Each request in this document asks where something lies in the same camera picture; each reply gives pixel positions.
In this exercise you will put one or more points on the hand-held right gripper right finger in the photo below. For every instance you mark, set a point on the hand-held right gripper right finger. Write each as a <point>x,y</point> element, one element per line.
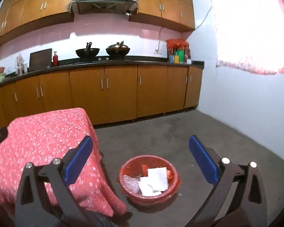
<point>203,160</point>

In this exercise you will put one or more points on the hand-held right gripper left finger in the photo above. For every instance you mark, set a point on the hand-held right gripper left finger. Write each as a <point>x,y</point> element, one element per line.
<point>79,158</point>

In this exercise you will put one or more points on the white plastic bag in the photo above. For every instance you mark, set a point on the white plastic bag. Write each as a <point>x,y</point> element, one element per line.
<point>157,176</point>

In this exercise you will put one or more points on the red plastic waste basket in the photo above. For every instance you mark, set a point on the red plastic waste basket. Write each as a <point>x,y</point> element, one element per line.
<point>153,200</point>

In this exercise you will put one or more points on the red floral tablecloth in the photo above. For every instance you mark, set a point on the red floral tablecloth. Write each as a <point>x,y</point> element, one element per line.
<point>37,137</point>

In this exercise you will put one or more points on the person's leg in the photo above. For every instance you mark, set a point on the person's leg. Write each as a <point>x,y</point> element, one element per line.
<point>106,222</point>

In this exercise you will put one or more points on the lower wooden cabinets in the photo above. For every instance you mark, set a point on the lower wooden cabinets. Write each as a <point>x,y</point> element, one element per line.
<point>120,92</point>

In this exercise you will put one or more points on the clear bag with jars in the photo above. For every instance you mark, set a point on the clear bag with jars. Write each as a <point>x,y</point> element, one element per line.
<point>20,63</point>

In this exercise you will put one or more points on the dark cutting board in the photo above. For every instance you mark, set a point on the dark cutting board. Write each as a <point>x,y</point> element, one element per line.
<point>40,60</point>

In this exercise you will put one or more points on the pink floral curtain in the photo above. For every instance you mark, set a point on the pink floral curtain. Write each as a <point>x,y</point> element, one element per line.
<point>227,66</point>

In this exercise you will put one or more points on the white mug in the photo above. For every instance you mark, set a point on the white mug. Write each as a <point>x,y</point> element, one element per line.
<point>188,61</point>

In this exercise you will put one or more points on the red bottle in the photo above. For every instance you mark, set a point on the red bottle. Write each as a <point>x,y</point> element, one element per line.
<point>55,60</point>

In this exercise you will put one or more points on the gas stove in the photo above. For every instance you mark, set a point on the gas stove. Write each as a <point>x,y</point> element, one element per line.
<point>101,59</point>

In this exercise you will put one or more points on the yellow box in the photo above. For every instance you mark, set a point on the yellow box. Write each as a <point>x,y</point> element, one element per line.
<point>176,59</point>

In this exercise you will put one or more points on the green bottle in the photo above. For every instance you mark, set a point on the green bottle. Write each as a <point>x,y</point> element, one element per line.
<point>181,56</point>

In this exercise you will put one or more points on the dark red jar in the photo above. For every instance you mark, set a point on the dark red jar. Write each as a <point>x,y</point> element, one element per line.
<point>187,54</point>

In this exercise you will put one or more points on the black wok with lid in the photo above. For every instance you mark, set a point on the black wok with lid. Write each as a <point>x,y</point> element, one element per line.
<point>118,50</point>

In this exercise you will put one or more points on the black kitchen countertop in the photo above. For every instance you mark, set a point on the black kitchen countertop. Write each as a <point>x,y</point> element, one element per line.
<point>144,62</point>

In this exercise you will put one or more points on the upper wooden cabinet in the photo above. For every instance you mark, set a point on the upper wooden cabinet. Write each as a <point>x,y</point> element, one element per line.
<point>156,4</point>
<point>33,11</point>

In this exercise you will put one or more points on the wall socket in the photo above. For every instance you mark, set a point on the wall socket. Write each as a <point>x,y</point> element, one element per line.
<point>158,51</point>

